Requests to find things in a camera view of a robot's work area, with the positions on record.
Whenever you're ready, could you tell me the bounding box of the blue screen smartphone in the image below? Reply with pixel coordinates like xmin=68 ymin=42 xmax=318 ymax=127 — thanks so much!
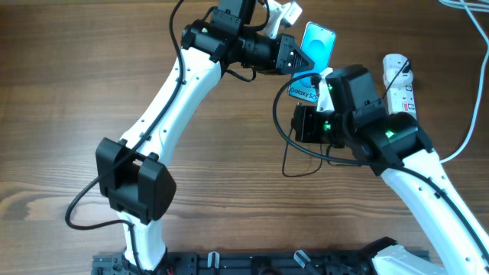
xmin=288 ymin=21 xmax=336 ymax=103

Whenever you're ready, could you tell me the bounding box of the black charger cable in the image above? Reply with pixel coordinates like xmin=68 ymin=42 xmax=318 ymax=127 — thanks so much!
xmin=281 ymin=59 xmax=413 ymax=178

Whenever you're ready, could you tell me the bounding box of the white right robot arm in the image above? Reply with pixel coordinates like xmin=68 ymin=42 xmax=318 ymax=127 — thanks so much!
xmin=293 ymin=65 xmax=488 ymax=274

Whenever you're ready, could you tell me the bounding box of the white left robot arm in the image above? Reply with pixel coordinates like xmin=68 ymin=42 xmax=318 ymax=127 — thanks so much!
xmin=96 ymin=1 xmax=313 ymax=274

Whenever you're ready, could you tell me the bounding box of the white charger adapter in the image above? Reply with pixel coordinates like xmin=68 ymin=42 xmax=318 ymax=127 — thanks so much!
xmin=383 ymin=68 xmax=413 ymax=89

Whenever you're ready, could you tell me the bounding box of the white power strip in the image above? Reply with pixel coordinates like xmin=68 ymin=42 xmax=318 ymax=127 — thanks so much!
xmin=383 ymin=53 xmax=416 ymax=119

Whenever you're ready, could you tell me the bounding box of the white power strip cord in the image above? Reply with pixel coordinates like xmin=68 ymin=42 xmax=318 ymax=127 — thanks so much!
xmin=439 ymin=0 xmax=489 ymax=164

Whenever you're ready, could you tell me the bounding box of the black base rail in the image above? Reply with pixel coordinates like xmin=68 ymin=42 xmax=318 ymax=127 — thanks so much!
xmin=90 ymin=250 xmax=432 ymax=275

